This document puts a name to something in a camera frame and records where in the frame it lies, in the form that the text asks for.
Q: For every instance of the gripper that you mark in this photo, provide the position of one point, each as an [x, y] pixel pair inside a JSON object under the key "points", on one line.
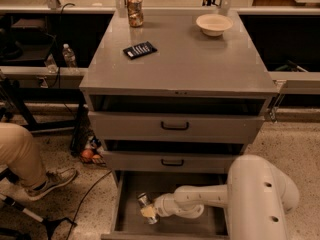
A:
{"points": [[164, 205]]}

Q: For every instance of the silver redbull can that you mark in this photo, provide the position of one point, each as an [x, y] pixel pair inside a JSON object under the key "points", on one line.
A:
{"points": [[144, 200]]}

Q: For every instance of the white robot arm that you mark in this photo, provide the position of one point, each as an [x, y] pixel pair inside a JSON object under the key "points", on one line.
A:
{"points": [[256, 197]]}

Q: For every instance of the bottom grey open drawer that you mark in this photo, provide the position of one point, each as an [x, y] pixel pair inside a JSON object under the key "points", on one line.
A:
{"points": [[129, 224]]}

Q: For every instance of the middle grey drawer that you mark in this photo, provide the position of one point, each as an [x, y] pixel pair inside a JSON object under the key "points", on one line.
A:
{"points": [[168, 162]]}

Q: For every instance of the top grey drawer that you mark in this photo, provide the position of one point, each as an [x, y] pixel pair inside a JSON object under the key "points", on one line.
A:
{"points": [[175, 127]]}

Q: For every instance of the grey drawer cabinet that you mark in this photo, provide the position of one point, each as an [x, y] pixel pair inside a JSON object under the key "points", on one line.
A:
{"points": [[190, 74]]}

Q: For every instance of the crushed golden can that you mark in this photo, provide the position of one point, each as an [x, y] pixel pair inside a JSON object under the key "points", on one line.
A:
{"points": [[135, 13]]}

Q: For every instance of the basket of toy fruit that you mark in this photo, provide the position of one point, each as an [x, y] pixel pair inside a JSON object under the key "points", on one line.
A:
{"points": [[92, 152]]}

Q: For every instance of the grey sneaker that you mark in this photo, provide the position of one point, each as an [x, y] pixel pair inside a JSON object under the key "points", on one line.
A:
{"points": [[54, 180]]}

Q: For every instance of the black white stand leg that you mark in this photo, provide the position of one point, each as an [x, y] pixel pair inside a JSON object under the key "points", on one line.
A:
{"points": [[50, 225]]}

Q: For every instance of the person leg beige trousers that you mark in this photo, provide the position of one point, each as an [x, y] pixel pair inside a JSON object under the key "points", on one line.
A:
{"points": [[20, 153]]}

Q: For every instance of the black snack packet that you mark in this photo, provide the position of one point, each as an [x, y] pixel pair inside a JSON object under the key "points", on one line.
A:
{"points": [[139, 50]]}

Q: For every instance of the clear water bottle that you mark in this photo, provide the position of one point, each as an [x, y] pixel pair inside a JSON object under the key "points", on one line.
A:
{"points": [[69, 56]]}

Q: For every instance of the white paper bowl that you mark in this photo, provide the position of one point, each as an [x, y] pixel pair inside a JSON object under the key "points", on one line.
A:
{"points": [[214, 24]]}

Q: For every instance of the black table frame leg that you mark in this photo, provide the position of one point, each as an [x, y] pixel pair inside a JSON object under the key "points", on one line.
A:
{"points": [[12, 97]]}

